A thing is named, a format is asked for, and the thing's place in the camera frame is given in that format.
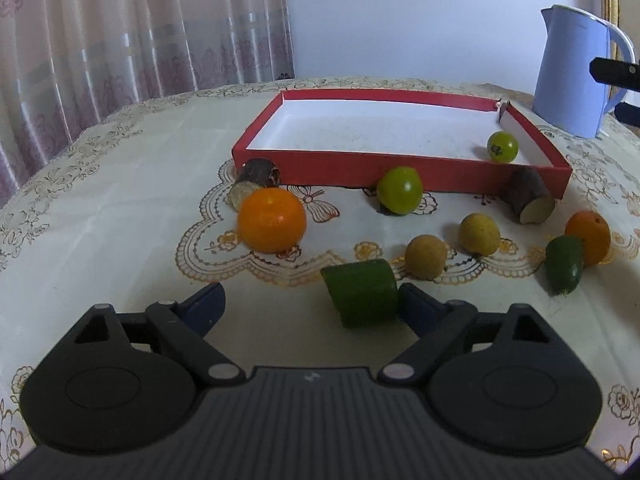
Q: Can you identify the small green jujube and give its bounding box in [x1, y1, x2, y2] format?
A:
[486, 131, 518, 164]

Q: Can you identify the yellow longan fruit right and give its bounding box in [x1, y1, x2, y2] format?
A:
[458, 214, 500, 257]

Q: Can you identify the dark sugarcane piece right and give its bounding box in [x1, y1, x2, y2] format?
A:
[500, 167, 555, 224]

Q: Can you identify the yellow longan fruit left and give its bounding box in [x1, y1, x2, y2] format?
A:
[405, 235, 448, 280]

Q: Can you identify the cream floral tablecloth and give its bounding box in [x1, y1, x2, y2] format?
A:
[1, 84, 639, 471]

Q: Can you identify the large orange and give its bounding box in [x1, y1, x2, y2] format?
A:
[236, 188, 307, 254]

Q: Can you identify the blue electric kettle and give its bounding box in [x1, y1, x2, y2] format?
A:
[533, 4, 636, 139]

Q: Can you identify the dark sugarcane piece left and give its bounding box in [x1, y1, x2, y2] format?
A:
[228, 158, 280, 211]

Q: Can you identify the green round fruit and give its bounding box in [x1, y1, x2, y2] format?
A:
[376, 166, 423, 216]

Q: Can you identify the small orange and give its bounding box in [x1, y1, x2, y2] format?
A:
[564, 210, 611, 266]

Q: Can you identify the small green cucumber piece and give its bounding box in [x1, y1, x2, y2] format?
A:
[544, 235, 584, 295]

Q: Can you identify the yellow longan fruit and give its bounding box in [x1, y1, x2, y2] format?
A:
[405, 235, 448, 280]
[458, 214, 500, 257]

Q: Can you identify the dark sugarcane piece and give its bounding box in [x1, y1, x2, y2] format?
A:
[228, 158, 280, 211]
[500, 167, 555, 224]

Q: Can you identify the pink patterned curtain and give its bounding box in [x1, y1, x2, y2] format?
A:
[1, 0, 293, 198]

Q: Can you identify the red shallow box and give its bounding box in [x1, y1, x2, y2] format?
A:
[232, 89, 572, 198]

